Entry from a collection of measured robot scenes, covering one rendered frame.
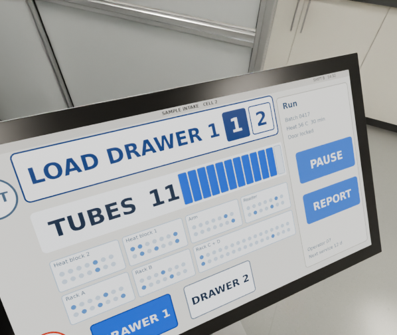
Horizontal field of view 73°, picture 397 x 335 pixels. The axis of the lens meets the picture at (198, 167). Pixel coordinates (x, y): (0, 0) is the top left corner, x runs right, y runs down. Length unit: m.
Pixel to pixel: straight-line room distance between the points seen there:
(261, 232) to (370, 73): 2.07
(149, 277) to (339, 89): 0.35
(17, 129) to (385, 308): 1.62
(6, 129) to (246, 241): 0.29
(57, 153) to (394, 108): 2.38
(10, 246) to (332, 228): 0.40
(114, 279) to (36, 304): 0.08
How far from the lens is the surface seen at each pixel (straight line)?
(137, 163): 0.30
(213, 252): 0.35
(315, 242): 0.43
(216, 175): 0.33
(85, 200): 0.31
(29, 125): 0.31
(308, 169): 0.40
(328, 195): 0.43
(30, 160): 0.31
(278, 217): 0.38
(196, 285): 0.36
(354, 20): 2.24
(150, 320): 0.37
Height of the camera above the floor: 1.36
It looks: 47 degrees down
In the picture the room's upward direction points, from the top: 2 degrees clockwise
